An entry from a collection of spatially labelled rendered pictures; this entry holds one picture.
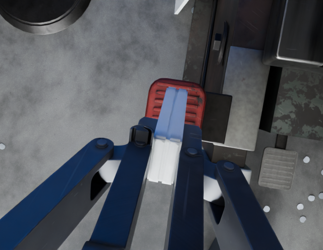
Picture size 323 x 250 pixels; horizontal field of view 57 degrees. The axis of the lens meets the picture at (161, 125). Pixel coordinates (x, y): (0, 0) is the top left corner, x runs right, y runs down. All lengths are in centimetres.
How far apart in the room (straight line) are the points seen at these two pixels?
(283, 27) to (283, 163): 64
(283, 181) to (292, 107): 56
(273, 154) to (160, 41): 53
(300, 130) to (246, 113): 8
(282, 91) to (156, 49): 70
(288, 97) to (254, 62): 7
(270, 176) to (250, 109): 56
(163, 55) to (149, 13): 15
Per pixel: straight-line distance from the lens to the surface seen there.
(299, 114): 45
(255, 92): 44
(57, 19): 115
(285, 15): 39
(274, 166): 97
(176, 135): 16
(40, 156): 120
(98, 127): 111
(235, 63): 44
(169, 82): 31
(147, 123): 18
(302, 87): 46
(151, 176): 17
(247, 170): 46
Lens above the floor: 107
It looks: 85 degrees down
